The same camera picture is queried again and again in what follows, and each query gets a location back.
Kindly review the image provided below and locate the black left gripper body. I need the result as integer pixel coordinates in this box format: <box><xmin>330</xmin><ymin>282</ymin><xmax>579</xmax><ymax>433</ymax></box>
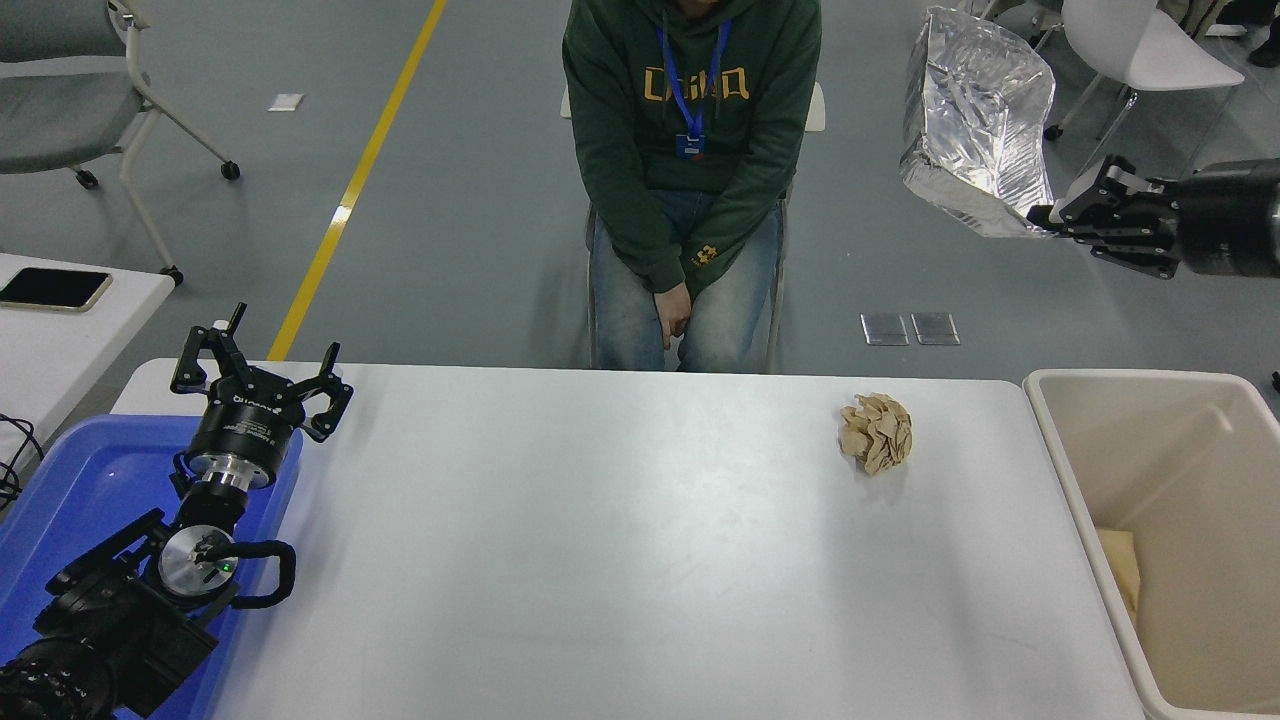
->
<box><xmin>185</xmin><ymin>383</ymin><xmax>305</xmax><ymax>469</ymax></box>

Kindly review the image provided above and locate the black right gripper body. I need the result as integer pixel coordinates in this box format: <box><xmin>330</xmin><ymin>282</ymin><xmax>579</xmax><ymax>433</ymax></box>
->
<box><xmin>1176</xmin><ymin>157</ymin><xmax>1274</xmax><ymax>279</ymax></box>

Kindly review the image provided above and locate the silver foil tray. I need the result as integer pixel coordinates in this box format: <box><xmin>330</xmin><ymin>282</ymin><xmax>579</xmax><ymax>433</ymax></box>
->
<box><xmin>898</xmin><ymin>5</ymin><xmax>1059</xmax><ymax>239</ymax></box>

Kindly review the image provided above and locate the tan paper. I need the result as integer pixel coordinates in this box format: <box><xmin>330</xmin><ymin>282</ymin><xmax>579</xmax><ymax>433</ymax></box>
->
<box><xmin>838</xmin><ymin>392</ymin><xmax>913</xmax><ymax>477</ymax></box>

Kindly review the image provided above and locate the person's right hand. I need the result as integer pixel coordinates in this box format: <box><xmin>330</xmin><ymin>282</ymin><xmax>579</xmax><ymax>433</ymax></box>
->
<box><xmin>656</xmin><ymin>282</ymin><xmax>694</xmax><ymax>352</ymax></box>

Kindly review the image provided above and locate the white side table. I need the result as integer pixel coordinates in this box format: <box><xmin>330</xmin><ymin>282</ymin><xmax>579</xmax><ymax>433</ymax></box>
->
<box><xmin>0</xmin><ymin>252</ymin><xmax>177</xmax><ymax>481</ymax></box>

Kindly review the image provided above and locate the white shell chair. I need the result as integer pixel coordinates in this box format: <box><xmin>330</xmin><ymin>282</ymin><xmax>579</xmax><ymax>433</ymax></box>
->
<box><xmin>1040</xmin><ymin>0</ymin><xmax>1248</xmax><ymax>233</ymax></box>

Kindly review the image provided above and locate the black smartphone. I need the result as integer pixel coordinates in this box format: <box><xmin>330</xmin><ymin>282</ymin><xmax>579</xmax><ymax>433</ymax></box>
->
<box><xmin>0</xmin><ymin>267</ymin><xmax>113</xmax><ymax>314</ymax></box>

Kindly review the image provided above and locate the blue plastic tray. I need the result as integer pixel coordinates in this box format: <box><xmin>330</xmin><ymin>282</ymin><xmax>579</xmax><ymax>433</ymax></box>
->
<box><xmin>0</xmin><ymin>415</ymin><xmax>304</xmax><ymax>720</ymax></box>

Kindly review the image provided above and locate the person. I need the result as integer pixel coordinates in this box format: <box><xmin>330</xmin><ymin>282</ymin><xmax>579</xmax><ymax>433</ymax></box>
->
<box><xmin>1160</xmin><ymin>0</ymin><xmax>1280</xmax><ymax>73</ymax></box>
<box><xmin>562</xmin><ymin>0</ymin><xmax>823</xmax><ymax>373</ymax></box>

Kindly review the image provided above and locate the large pale plastic bin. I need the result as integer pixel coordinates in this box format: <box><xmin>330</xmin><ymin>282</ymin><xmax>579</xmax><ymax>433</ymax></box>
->
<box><xmin>1023</xmin><ymin>368</ymin><xmax>1280</xmax><ymax>720</ymax></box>

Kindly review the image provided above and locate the grey office chair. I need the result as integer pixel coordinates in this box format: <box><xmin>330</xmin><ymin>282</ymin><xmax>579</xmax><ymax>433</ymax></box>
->
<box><xmin>0</xmin><ymin>0</ymin><xmax>242</xmax><ymax>286</ymax></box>

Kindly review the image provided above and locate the white metal-framed chair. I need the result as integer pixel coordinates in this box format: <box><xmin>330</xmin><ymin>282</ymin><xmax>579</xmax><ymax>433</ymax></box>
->
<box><xmin>560</xmin><ymin>82</ymin><xmax>827</xmax><ymax>373</ymax></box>

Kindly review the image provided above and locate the pale tan flat piece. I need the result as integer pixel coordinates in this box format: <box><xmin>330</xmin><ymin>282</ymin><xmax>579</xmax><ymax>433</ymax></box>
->
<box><xmin>1095</xmin><ymin>527</ymin><xmax>1143</xmax><ymax>629</ymax></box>

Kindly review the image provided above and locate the wheeled chair frame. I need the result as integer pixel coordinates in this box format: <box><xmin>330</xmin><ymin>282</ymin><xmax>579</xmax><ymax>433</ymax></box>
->
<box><xmin>1035</xmin><ymin>0</ymin><xmax>1111</xmax><ymax>143</ymax></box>

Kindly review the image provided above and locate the black cable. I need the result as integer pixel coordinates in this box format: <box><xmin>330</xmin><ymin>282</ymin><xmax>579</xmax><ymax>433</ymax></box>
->
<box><xmin>0</xmin><ymin>413</ymin><xmax>46</xmax><ymax>511</ymax></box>

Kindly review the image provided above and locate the blue lanyard badge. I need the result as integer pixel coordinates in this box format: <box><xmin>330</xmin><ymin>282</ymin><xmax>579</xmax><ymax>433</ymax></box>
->
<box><xmin>655</xmin><ymin>20</ymin><xmax>733</xmax><ymax>161</ymax></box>

